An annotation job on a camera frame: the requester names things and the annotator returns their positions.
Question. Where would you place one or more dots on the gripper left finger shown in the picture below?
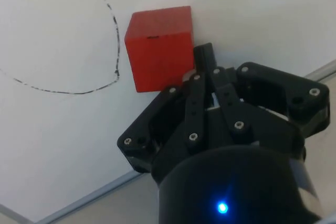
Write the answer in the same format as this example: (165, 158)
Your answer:
(193, 108)

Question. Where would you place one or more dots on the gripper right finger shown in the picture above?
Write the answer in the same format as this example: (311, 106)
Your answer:
(275, 87)

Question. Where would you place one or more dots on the red cube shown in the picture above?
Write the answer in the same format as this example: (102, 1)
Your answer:
(157, 58)

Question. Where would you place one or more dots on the white whiteboard with grey frame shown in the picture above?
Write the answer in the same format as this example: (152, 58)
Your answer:
(52, 134)

